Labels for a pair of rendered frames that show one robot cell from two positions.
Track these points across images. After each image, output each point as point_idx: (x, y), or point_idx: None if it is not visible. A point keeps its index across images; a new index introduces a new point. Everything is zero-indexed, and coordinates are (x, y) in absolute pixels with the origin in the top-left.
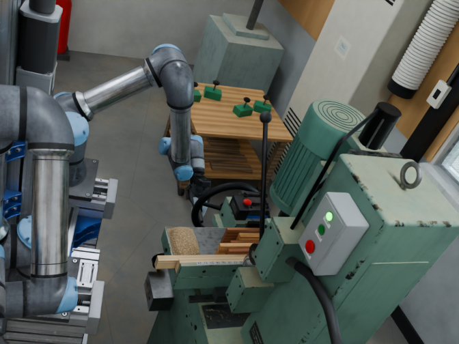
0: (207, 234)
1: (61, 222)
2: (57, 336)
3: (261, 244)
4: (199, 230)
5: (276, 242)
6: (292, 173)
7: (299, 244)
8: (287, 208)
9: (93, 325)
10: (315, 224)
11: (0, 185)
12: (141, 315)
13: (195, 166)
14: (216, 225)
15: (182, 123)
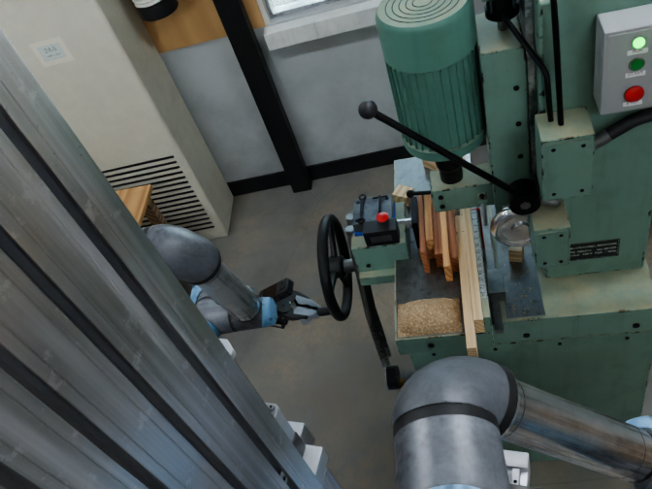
0: (408, 286)
1: (591, 409)
2: None
3: (551, 177)
4: (401, 295)
5: (582, 146)
6: (452, 109)
7: (606, 113)
8: (474, 142)
9: (529, 467)
10: (618, 73)
11: None
12: (372, 454)
13: None
14: (380, 277)
15: (229, 274)
